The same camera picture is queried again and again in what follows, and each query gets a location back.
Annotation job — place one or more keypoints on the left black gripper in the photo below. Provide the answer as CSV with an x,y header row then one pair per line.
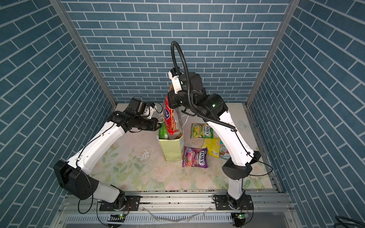
x,y
154,124

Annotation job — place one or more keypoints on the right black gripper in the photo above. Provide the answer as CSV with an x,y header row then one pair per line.
x,y
174,99

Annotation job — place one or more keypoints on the red snack packet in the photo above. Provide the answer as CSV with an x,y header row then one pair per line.
x,y
172,119

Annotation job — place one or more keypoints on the bright green snack packet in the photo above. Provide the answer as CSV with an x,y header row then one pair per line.
x,y
163,133

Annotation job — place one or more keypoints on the floral paper gift bag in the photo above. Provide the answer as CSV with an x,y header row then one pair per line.
x,y
172,149

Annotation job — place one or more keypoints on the yellow snack packet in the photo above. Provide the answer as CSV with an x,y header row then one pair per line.
x,y
213,146

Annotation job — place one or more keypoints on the purple Fox's candy packet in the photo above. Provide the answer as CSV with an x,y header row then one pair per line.
x,y
195,157

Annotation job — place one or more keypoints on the teal Fox's candy packet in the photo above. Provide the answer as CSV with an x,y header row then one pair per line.
x,y
224,154

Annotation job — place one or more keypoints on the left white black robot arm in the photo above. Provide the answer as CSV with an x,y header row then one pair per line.
x,y
73,175

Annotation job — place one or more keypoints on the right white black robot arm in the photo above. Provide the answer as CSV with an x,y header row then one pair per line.
x,y
214,111

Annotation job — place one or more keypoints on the left controller board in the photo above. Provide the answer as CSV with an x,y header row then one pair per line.
x,y
115,220

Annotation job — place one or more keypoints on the controller board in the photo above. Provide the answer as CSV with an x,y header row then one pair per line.
x,y
115,220
238,219

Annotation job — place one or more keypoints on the right controller board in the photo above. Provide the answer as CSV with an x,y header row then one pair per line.
x,y
238,219

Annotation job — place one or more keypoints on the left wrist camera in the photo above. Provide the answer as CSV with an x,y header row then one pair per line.
x,y
140,108

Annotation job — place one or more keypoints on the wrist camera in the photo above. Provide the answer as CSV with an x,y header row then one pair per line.
x,y
140,108
174,77

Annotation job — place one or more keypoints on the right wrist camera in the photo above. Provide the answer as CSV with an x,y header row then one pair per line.
x,y
174,77

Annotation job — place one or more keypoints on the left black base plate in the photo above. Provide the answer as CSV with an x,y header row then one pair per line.
x,y
125,203

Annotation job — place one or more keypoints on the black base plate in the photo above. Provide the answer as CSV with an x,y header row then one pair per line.
x,y
125,203
226,202

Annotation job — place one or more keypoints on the aluminium mounting rail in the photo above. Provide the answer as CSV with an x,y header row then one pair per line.
x,y
194,209

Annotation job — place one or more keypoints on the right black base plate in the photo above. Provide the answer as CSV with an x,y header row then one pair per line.
x,y
226,202

